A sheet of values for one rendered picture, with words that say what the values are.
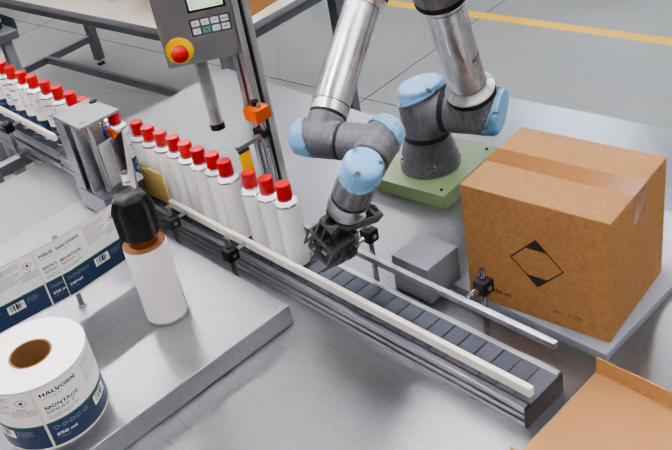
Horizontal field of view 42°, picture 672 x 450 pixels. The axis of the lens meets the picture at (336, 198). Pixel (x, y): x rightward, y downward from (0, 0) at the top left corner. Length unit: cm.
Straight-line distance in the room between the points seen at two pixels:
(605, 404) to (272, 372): 63
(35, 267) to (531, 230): 101
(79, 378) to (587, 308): 93
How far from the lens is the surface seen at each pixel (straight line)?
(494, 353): 167
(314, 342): 182
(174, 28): 194
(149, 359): 182
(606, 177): 168
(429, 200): 214
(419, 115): 211
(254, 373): 179
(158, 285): 182
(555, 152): 176
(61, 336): 172
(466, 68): 196
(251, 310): 186
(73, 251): 197
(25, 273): 194
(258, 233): 197
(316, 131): 169
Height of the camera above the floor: 202
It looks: 32 degrees down
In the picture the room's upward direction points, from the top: 11 degrees counter-clockwise
